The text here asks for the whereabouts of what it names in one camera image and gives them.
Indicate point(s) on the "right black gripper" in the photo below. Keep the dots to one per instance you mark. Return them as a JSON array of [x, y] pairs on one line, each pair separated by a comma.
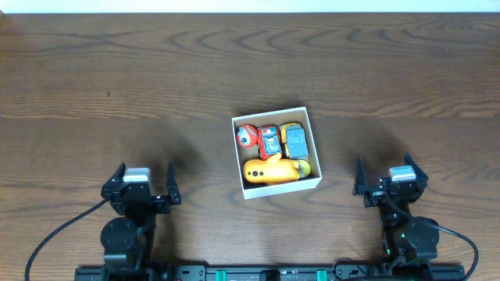
[[373, 196]]

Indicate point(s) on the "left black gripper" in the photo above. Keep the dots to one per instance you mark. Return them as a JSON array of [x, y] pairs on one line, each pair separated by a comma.
[[141, 196]]

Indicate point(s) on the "yellow yo-yo with string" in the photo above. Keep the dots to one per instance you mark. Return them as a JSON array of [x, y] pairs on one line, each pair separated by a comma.
[[304, 168]]

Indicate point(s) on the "yellow grey toy truck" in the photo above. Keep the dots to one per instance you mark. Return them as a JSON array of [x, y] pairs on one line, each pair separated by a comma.
[[294, 141]]

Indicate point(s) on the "red eyeball toy ball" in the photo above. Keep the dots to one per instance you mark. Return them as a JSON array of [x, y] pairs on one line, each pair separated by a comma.
[[246, 135]]

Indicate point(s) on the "orange rubber animal toy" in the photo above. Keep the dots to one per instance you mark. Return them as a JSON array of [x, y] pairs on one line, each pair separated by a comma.
[[273, 170]]

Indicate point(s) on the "red toy fire truck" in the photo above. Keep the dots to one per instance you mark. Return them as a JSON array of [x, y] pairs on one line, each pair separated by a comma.
[[268, 141]]

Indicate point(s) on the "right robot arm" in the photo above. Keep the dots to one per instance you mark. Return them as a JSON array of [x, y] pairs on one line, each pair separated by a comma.
[[410, 242]]

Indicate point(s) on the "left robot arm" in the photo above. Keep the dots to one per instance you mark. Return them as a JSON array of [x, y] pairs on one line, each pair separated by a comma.
[[128, 239]]

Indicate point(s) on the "white cardboard box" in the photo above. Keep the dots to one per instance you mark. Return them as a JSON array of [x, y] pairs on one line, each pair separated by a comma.
[[276, 118]]

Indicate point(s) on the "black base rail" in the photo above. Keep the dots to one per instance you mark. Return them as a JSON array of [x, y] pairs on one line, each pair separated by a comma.
[[339, 271]]

